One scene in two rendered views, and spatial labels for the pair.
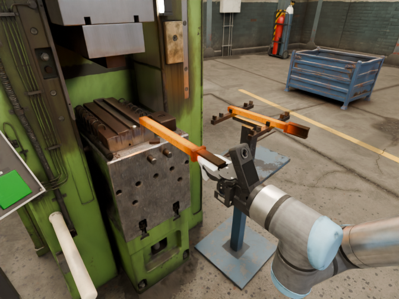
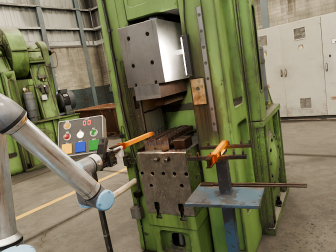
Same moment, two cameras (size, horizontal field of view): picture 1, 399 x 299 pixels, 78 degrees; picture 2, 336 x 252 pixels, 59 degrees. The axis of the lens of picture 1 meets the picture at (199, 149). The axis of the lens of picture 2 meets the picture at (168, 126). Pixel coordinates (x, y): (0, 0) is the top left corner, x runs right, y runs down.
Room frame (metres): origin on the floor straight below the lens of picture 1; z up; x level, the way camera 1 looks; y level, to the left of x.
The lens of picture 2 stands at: (0.26, -1.65, 1.40)
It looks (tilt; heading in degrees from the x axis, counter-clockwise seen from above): 9 degrees down; 69
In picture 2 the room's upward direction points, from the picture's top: 9 degrees counter-clockwise
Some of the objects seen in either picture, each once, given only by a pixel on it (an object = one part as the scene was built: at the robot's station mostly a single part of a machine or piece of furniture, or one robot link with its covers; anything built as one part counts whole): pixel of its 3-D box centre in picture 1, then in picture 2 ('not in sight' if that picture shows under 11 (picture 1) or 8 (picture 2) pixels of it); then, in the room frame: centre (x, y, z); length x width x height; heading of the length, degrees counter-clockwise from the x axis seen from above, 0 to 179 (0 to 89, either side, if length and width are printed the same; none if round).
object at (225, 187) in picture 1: (240, 189); (104, 159); (0.46, -0.10, 1.03); 0.12 x 0.08 x 0.09; 40
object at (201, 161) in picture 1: (205, 171); not in sight; (0.53, -0.02, 1.04); 0.09 x 0.03 x 0.06; 43
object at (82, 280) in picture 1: (70, 252); (117, 192); (0.59, 0.48, 0.62); 0.44 x 0.05 x 0.05; 40
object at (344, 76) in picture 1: (329, 75); not in sight; (4.29, -2.26, 0.36); 1.20 x 0.80 x 0.72; 34
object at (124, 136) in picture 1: (111, 120); (170, 136); (1.04, 0.41, 0.96); 0.42 x 0.20 x 0.09; 40
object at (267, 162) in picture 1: (246, 162); (226, 194); (1.07, -0.25, 0.70); 0.40 x 0.30 x 0.02; 134
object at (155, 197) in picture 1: (129, 162); (182, 169); (1.08, 0.37, 0.69); 0.56 x 0.38 x 0.45; 40
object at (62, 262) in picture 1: (69, 258); (137, 212); (0.74, 0.63, 0.36); 0.09 x 0.07 x 0.12; 130
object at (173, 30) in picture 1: (174, 43); (198, 91); (1.18, 0.11, 1.27); 0.09 x 0.02 x 0.17; 130
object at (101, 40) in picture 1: (94, 34); (162, 88); (1.04, 0.41, 1.32); 0.42 x 0.20 x 0.10; 40
